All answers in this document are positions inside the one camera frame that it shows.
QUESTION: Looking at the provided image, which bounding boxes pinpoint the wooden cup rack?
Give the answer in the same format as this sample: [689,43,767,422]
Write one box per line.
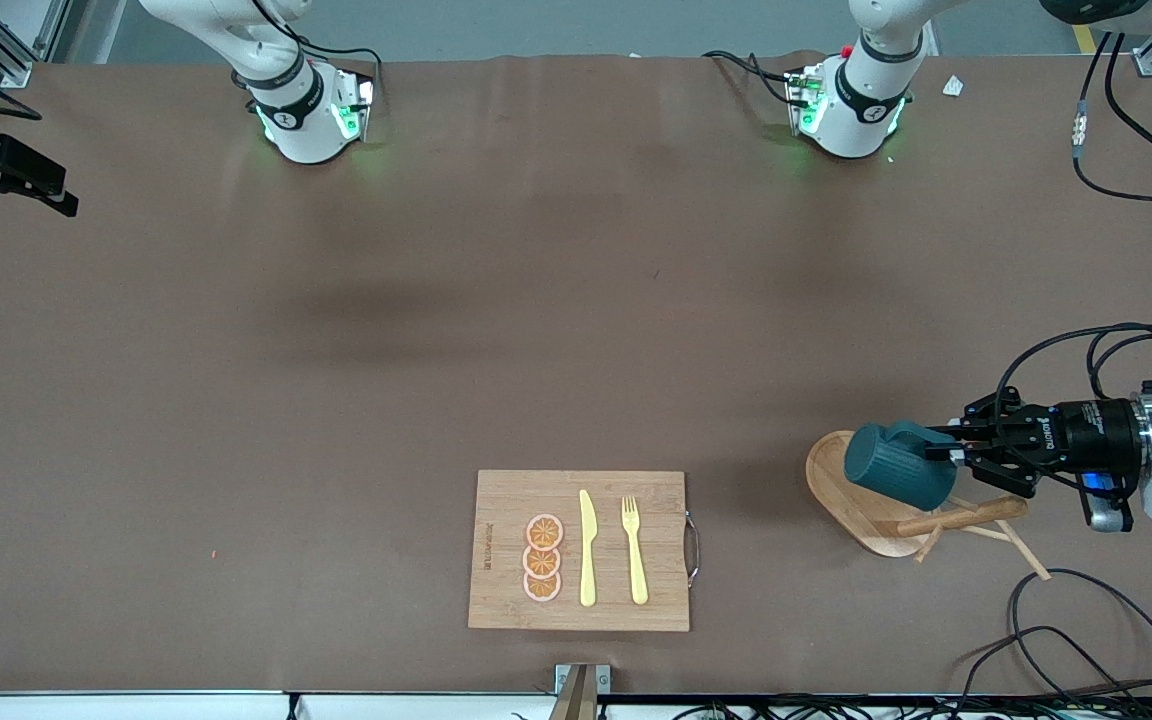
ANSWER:
[804,430,1053,583]

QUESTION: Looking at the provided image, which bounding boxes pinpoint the grey metal bracket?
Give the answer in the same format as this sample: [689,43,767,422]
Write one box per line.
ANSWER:
[548,663,612,720]

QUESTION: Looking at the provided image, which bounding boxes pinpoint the wooden cutting board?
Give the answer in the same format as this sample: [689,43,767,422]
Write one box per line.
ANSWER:
[467,469,702,633]

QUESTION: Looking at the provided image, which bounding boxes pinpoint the brown table cover mat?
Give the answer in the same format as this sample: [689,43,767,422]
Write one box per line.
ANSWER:
[0,50,1152,696]

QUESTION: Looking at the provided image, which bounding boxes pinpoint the yellow plastic fork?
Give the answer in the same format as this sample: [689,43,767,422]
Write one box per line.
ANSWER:
[621,495,650,606]

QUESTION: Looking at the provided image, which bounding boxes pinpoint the black arm base cable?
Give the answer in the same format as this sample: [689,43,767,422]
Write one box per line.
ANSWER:
[291,38,384,101]
[701,48,807,106]

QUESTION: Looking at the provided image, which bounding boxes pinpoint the black right arm base cable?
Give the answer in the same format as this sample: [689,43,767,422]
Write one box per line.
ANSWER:
[291,38,384,101]

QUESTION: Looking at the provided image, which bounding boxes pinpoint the black curved cable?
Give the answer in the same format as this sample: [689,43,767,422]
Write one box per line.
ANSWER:
[951,625,1152,720]

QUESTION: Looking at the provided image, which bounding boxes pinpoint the black cable bundle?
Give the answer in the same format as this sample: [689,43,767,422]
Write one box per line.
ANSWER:
[671,698,1152,720]

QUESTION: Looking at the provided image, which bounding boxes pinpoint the yellow plastic knife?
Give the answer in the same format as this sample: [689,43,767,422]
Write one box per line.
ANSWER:
[578,489,599,608]

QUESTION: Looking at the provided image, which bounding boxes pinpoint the teal cup with yellow inside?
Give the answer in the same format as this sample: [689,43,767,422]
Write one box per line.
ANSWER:
[843,420,959,513]

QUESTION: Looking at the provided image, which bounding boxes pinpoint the black left arm base cable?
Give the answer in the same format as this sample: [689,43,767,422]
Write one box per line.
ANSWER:
[701,48,807,106]

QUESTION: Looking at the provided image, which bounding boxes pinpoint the black looped cable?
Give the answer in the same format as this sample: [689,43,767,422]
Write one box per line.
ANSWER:
[1008,568,1152,701]

